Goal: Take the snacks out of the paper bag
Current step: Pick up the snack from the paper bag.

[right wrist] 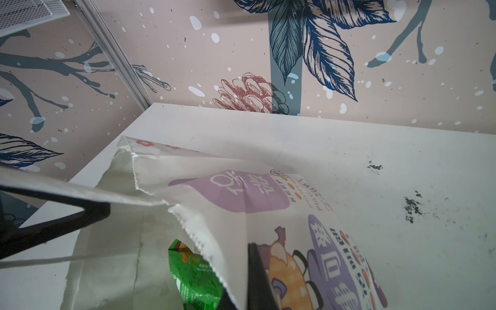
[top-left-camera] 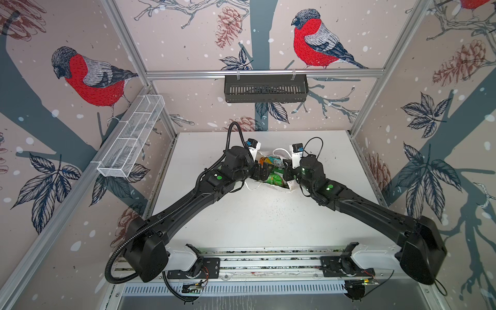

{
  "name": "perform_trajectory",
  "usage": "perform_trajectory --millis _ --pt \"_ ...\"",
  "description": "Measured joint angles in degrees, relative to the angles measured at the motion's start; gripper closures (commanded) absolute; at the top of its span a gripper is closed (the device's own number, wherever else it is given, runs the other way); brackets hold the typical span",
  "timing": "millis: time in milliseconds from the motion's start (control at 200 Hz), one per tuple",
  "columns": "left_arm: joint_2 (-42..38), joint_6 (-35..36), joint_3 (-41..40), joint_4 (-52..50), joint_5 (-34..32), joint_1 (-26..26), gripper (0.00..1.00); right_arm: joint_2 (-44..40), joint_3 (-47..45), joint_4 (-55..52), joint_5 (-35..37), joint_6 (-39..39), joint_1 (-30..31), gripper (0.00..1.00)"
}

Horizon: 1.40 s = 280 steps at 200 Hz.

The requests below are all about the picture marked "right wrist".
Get printed white paper bag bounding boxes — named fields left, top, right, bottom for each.
left=1, top=137, right=388, bottom=309

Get small green snack pack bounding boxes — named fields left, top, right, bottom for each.
left=168, top=240, right=223, bottom=310

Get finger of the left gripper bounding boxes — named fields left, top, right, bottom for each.
left=1, top=186, right=111, bottom=259

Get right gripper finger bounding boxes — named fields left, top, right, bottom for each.
left=216, top=242, right=280, bottom=310

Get white wire mesh basket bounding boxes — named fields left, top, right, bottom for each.
left=1, top=0, right=71, bottom=37

